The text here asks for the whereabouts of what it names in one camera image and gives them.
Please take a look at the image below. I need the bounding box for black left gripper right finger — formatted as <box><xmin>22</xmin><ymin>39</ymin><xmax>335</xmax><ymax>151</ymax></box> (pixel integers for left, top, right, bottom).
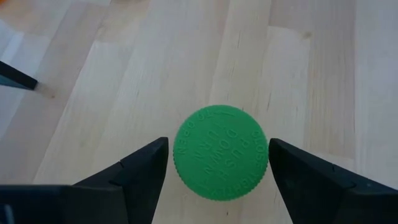
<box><xmin>268</xmin><ymin>138</ymin><xmax>398</xmax><ymax>224</ymax></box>

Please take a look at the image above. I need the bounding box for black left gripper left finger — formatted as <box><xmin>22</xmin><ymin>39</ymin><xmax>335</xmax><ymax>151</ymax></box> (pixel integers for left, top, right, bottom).
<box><xmin>0</xmin><ymin>136</ymin><xmax>170</xmax><ymax>224</ymax></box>

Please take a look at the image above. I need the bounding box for green-capped medicine bottle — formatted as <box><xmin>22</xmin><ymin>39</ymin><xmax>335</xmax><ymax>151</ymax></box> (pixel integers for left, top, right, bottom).
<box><xmin>172</xmin><ymin>105</ymin><xmax>270</xmax><ymax>202</ymax></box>

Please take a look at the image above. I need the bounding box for black metal shelf frame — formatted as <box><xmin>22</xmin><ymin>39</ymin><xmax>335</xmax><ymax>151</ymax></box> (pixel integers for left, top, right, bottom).
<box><xmin>0</xmin><ymin>60</ymin><xmax>39</xmax><ymax>91</ymax></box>

